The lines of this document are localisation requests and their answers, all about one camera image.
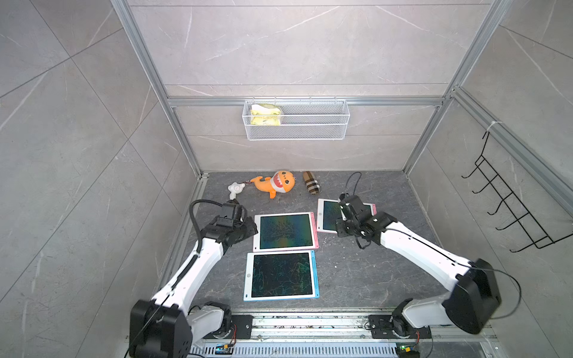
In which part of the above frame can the orange shark plush toy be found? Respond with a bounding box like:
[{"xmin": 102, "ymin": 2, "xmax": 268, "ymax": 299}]
[{"xmin": 250, "ymin": 170, "xmax": 295, "ymax": 199}]

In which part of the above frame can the pink framed writing tablet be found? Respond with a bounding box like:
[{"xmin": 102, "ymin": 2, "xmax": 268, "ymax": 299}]
[
  {"xmin": 316, "ymin": 198, "xmax": 349, "ymax": 237},
  {"xmin": 253, "ymin": 212, "xmax": 319, "ymax": 252}
]

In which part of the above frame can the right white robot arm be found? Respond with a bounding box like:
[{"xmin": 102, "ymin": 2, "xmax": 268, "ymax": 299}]
[{"xmin": 336, "ymin": 193, "xmax": 501, "ymax": 338}]

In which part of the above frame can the blue framed writing tablet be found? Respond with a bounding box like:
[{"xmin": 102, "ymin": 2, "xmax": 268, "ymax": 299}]
[{"xmin": 243, "ymin": 250, "xmax": 319, "ymax": 301}]

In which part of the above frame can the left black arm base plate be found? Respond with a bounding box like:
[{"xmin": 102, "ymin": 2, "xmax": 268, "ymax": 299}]
[{"xmin": 216, "ymin": 314, "xmax": 254, "ymax": 340}]

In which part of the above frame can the white small plush toy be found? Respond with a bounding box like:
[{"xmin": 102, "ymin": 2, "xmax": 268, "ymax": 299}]
[{"xmin": 228, "ymin": 182, "xmax": 246, "ymax": 200}]

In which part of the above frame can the white wire mesh basket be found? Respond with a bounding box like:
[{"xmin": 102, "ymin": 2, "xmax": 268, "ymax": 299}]
[{"xmin": 242, "ymin": 99, "xmax": 350, "ymax": 141}]

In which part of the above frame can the yellow white cloth in basket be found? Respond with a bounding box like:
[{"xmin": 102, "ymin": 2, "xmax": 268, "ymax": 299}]
[{"xmin": 249, "ymin": 104, "xmax": 283, "ymax": 126}]

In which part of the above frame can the black wire hook rack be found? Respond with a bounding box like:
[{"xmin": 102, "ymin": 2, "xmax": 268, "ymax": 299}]
[{"xmin": 461, "ymin": 131, "xmax": 572, "ymax": 254}]

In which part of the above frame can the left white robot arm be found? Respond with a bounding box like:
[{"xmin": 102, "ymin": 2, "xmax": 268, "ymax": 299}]
[{"xmin": 125, "ymin": 199, "xmax": 258, "ymax": 357}]

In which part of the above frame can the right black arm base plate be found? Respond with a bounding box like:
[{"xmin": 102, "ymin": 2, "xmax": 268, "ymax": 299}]
[{"xmin": 363, "ymin": 315, "xmax": 432, "ymax": 340}]

